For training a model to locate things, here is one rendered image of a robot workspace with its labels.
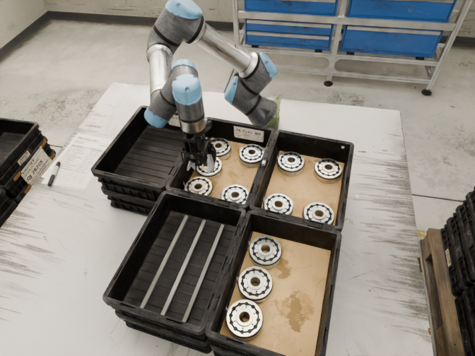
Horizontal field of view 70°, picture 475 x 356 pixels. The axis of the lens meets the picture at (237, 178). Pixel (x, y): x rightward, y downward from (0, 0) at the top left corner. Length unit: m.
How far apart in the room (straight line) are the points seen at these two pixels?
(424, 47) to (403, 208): 1.91
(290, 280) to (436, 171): 1.84
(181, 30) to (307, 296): 0.99
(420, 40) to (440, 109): 0.58
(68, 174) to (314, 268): 1.15
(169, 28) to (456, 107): 2.60
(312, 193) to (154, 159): 0.65
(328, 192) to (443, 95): 2.32
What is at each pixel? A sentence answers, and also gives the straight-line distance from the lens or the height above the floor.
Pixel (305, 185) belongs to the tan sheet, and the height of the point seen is 0.83.
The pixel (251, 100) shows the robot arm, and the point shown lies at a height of 0.89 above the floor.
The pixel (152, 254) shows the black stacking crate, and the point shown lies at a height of 0.83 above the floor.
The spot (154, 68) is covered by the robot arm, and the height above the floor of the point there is 1.21.
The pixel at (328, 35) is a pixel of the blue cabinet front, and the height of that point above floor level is 0.44.
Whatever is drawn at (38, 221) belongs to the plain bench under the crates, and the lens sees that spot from 1.61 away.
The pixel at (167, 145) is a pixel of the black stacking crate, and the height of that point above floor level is 0.83.
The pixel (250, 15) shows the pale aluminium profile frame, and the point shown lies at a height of 0.59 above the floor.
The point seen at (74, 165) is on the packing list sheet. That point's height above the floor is 0.70.
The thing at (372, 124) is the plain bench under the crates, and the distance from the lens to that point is 1.82.
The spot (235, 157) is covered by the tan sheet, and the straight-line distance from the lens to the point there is 1.39.
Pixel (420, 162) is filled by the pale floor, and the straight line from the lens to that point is 2.76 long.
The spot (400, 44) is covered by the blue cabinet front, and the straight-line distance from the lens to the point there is 3.16.
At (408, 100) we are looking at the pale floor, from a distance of 3.30.
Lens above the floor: 1.83
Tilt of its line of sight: 50 degrees down
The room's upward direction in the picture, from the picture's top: 3 degrees counter-clockwise
